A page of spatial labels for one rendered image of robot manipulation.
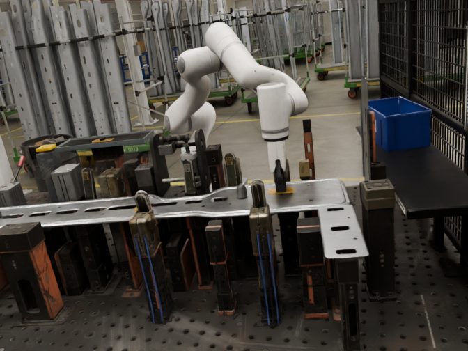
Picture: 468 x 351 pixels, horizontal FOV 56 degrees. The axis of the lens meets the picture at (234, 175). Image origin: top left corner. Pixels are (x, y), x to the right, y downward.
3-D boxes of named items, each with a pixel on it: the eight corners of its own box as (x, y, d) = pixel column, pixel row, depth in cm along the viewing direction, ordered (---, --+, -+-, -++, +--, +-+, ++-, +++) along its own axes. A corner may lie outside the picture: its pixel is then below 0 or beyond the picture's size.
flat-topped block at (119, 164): (115, 246, 189) (90, 146, 175) (121, 237, 197) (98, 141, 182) (137, 245, 188) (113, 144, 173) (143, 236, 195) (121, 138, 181)
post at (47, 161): (62, 250, 193) (33, 154, 179) (69, 242, 200) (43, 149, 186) (78, 248, 192) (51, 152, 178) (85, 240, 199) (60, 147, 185)
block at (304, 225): (299, 321, 127) (291, 234, 118) (299, 297, 138) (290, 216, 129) (333, 320, 126) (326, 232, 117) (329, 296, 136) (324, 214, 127)
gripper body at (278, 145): (264, 131, 140) (267, 164, 143) (262, 139, 130) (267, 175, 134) (287, 128, 139) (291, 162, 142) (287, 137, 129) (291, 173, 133)
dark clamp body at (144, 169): (147, 264, 171) (126, 172, 159) (157, 248, 183) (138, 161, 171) (173, 263, 170) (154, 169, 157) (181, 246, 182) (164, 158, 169)
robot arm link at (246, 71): (259, 59, 153) (306, 119, 138) (219, 66, 146) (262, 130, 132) (265, 37, 146) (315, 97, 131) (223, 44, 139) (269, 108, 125)
